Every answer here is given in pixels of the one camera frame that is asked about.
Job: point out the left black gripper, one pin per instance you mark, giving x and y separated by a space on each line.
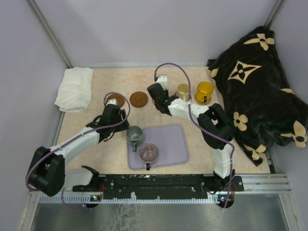
122 127

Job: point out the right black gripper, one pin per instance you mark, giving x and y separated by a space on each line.
167 92

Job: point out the cream ceramic mug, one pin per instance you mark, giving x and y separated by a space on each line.
183 91

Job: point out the yellow glass mug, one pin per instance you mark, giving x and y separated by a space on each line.
204 91

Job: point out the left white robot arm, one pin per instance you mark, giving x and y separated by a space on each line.
47 172

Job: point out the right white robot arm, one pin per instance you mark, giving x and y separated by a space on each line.
214 123

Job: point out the leftmost brown wooden coaster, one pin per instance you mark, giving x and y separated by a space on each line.
120 100

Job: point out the brown wooden coaster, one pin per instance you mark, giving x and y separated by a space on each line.
120 100
138 99

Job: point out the rightmost woven rattan coaster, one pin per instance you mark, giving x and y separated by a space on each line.
208 101

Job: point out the grey-green ceramic mug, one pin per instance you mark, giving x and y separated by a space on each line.
134 137

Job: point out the lavender plastic tray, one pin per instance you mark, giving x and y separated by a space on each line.
171 143

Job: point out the white folded cloth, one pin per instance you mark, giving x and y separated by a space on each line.
75 91

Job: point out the purple glass mug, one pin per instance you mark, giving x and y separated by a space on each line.
149 154

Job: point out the black floral blanket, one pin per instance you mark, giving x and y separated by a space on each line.
257 96

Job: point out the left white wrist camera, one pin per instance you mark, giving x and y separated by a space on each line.
112 102

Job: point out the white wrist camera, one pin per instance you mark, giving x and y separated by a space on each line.
112 102
163 81

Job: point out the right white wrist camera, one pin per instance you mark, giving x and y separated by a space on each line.
163 81

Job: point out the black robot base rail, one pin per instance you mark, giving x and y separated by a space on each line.
151 189

